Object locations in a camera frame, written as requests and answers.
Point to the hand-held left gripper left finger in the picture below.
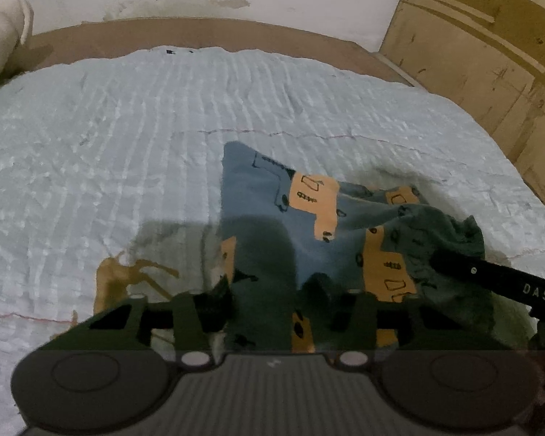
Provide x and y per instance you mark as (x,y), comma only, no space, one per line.
(218,302)

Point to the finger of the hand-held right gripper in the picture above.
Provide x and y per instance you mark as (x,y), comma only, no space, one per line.
(468,270)

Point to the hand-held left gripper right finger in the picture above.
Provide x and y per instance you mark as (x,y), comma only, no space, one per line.
(320,299)

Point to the blue pants with orange print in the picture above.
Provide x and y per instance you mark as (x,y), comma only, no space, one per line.
(272,218)

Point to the light blue quilted blanket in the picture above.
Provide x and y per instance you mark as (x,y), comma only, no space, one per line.
(118,145)

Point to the wooden wardrobe panel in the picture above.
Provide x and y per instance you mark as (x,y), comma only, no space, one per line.
(486,54)

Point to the white rolled pillow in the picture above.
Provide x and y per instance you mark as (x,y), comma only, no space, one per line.
(2,36)

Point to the brown bed frame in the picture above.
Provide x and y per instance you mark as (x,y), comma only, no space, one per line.
(209,32)

